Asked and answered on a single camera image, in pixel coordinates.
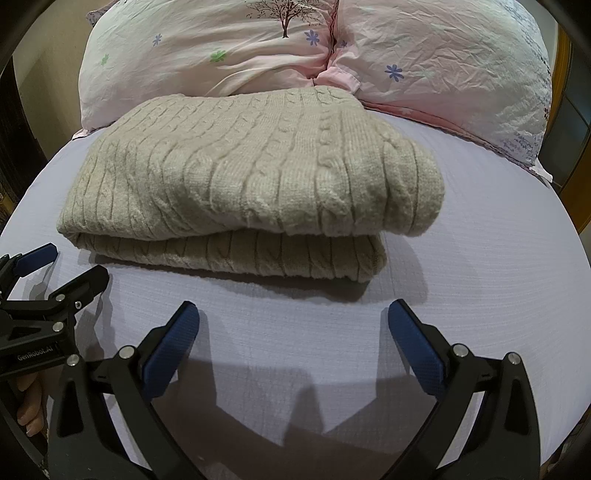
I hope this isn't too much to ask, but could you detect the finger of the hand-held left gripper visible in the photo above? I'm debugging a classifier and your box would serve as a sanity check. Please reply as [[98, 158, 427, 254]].
[[44, 265, 110, 324], [0, 244, 59, 288]]

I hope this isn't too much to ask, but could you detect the pink floral pillow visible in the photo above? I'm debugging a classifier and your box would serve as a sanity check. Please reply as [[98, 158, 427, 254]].
[[78, 0, 341, 131], [318, 0, 554, 182]]

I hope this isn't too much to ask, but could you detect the person's left hand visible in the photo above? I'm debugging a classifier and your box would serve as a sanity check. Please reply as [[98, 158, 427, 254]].
[[16, 372, 48, 437]]

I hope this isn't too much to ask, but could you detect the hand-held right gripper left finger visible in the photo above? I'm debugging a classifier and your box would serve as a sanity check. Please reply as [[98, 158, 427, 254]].
[[48, 301, 201, 480]]

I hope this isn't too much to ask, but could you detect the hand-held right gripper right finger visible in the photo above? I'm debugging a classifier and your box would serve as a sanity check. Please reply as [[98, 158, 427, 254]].
[[387, 299, 541, 480]]

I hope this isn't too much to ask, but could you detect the brown wooden bed frame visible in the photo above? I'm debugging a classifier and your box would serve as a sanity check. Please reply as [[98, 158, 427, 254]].
[[550, 22, 591, 241]]

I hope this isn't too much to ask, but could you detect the dark wooden furniture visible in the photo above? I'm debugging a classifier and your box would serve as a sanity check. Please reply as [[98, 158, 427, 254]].
[[0, 55, 51, 222]]

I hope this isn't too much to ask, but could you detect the beige cable knit sweater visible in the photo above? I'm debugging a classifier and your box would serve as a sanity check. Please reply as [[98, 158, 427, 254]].
[[56, 86, 447, 284]]

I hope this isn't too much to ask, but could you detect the lavender bed sheet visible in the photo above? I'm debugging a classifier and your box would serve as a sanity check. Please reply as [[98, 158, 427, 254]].
[[0, 110, 591, 480]]

